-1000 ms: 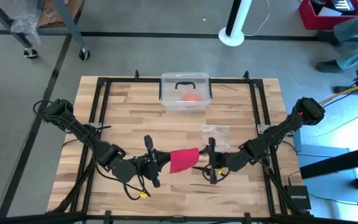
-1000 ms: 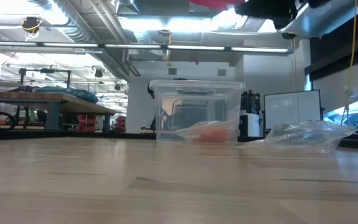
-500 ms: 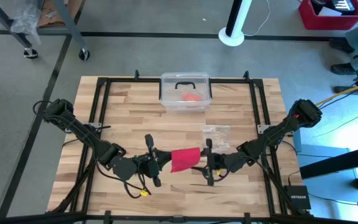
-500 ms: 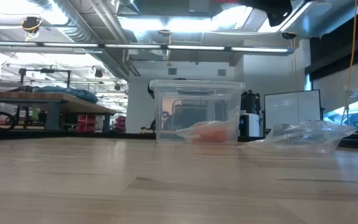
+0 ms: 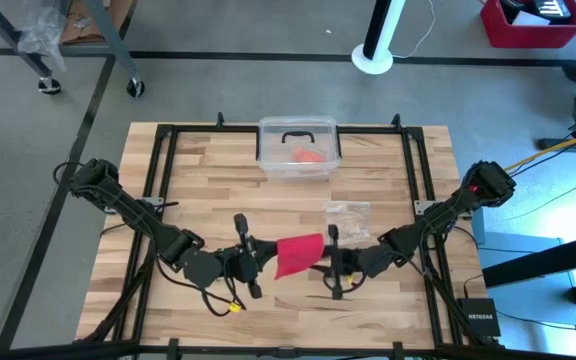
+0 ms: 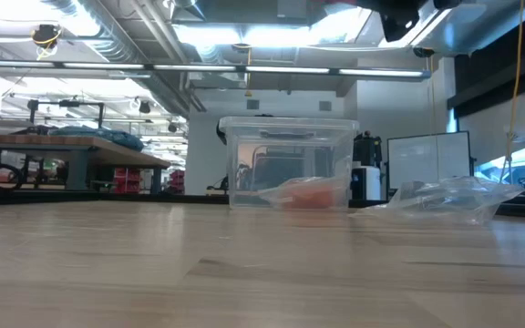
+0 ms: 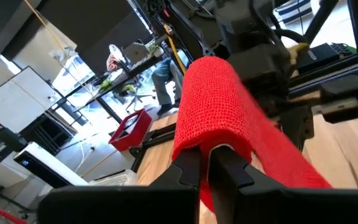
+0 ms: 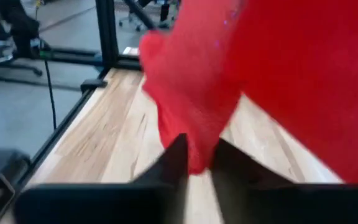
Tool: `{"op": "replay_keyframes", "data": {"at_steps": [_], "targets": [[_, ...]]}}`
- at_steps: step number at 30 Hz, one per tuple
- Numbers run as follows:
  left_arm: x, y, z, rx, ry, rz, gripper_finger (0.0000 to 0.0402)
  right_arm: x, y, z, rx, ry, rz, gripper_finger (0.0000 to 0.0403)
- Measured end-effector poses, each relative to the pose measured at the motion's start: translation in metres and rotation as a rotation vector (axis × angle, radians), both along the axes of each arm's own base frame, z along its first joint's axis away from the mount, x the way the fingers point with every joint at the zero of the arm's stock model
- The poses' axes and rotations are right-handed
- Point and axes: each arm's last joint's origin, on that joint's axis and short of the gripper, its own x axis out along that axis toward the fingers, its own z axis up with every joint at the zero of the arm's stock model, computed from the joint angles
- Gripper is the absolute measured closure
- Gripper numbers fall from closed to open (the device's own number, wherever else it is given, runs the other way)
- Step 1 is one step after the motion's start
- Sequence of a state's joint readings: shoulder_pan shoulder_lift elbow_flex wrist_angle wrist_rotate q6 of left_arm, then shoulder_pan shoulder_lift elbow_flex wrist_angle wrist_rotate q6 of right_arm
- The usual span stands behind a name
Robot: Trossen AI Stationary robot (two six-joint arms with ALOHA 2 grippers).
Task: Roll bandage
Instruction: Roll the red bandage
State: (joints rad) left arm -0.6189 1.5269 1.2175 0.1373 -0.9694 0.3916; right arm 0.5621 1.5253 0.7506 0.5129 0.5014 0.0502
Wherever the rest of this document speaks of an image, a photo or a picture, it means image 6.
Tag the bagged orange bandage roll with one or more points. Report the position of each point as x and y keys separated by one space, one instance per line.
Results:
x=310 y=197

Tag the clear plastic storage box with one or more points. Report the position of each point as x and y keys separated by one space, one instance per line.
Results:
x=244 y=159

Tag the black background gantry frame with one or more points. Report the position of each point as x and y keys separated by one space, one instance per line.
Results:
x=66 y=104

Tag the red storage bin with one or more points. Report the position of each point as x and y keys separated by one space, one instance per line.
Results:
x=177 y=181
x=126 y=180

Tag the black-topped white canister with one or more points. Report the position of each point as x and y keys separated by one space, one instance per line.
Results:
x=367 y=182

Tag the clear plastic zip bag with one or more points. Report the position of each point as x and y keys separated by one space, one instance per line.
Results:
x=449 y=200

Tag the teal cloth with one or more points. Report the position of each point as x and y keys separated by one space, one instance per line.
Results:
x=107 y=136

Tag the large smooth silver duct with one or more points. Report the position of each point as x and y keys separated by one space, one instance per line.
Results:
x=481 y=32

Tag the white board with black frame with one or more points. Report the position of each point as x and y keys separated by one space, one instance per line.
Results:
x=426 y=159

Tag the wooden background workbench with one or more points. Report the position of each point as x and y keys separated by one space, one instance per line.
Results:
x=62 y=142

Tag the long ceiling light bar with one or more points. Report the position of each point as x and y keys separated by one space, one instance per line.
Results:
x=107 y=66

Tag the ribbed silver ventilation duct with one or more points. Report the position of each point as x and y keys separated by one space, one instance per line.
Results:
x=107 y=41

